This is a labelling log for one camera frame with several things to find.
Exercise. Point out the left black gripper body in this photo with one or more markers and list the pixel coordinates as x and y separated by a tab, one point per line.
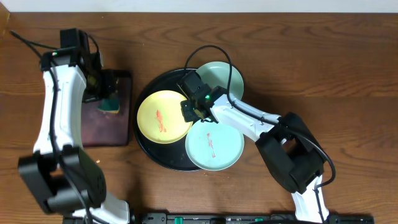
103	87

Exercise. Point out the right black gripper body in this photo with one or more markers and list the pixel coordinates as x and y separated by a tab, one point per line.
188	111

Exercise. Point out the green sponge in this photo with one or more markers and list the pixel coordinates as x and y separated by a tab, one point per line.
109	105

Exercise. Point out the yellow plate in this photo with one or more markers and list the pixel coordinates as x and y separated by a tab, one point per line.
160	117

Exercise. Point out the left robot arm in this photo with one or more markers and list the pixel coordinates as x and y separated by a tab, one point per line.
59	174

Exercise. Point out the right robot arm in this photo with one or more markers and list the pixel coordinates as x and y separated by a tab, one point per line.
292	155

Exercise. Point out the rectangular dark brown tray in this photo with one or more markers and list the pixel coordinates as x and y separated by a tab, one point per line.
99	129

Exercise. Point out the round black tray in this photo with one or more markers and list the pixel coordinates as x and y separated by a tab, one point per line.
173	155

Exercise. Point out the upper light green plate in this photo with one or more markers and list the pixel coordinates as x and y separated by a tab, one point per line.
217	74

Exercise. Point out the light green plate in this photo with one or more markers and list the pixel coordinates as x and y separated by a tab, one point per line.
213	146
217	74

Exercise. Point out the lower light green plate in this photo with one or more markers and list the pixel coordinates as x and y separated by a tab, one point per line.
213	146

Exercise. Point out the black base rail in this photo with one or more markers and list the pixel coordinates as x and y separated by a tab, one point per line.
163	218

